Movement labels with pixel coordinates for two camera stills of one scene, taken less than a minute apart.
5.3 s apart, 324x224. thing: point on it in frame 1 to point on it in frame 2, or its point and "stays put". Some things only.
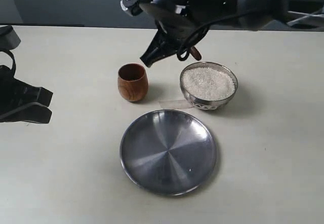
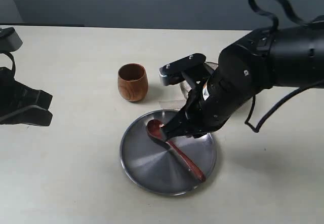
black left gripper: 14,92 stays put
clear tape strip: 175,104 stays put
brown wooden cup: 132,81 stays put
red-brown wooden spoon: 196,53 to 156,130
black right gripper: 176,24 to 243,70
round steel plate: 168,152 stays put
